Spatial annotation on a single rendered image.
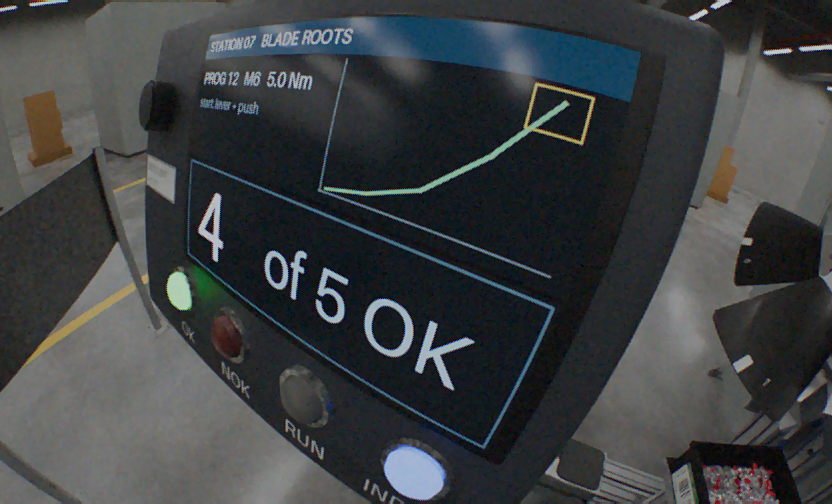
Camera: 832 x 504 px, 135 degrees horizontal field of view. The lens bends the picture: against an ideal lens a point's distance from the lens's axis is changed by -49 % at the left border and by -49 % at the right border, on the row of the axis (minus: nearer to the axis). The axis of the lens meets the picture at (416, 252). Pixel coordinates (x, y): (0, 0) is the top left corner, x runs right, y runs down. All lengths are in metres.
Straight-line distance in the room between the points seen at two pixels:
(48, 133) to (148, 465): 6.62
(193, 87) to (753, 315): 0.75
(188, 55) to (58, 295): 1.21
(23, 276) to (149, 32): 4.91
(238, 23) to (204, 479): 1.37
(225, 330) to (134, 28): 5.66
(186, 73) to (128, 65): 5.49
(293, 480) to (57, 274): 1.07
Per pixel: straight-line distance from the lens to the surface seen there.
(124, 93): 5.65
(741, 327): 0.69
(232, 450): 1.43
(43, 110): 7.49
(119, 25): 5.68
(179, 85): 0.20
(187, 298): 0.19
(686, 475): 0.57
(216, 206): 0.15
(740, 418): 2.15
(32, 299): 1.29
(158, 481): 1.49
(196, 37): 0.19
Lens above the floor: 1.23
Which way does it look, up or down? 32 degrees down
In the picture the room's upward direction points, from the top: 7 degrees clockwise
